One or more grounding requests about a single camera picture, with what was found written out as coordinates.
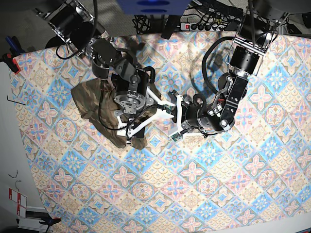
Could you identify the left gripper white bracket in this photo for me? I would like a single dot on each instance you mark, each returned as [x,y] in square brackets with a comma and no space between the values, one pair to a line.
[188,116]

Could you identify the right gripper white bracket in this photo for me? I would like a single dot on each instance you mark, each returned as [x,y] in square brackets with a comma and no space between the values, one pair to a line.
[133,106]

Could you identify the camouflage T-shirt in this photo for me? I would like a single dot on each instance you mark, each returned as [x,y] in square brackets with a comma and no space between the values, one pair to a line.
[96,104]

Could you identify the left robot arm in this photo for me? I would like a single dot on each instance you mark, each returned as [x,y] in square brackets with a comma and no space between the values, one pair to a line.
[252,40]

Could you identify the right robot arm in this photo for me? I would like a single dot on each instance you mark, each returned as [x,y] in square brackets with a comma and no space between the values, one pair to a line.
[118,67]

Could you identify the blue box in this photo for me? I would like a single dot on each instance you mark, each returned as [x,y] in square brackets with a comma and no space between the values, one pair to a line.
[153,7]

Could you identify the patterned tablecloth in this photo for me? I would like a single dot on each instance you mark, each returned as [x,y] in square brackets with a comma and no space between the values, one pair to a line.
[259,171]

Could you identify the black red clamp lower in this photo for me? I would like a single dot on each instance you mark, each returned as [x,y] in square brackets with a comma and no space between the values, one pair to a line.
[49,221]

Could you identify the black red clamp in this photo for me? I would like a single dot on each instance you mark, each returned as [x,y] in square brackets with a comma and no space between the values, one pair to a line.
[49,221]
[11,62]

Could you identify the black hex key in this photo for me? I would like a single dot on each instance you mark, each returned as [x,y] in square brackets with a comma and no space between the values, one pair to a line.
[13,101]

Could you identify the red white label card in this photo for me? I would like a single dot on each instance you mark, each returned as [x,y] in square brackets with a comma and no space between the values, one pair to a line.
[20,200]

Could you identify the black red clamp upper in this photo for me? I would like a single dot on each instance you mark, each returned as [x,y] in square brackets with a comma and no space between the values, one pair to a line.
[11,62]

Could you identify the white power strip red switch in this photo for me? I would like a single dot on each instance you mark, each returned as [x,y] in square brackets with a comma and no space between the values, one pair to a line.
[195,27]

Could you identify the black bar under camera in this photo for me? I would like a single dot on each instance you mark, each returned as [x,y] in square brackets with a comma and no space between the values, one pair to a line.
[170,26]

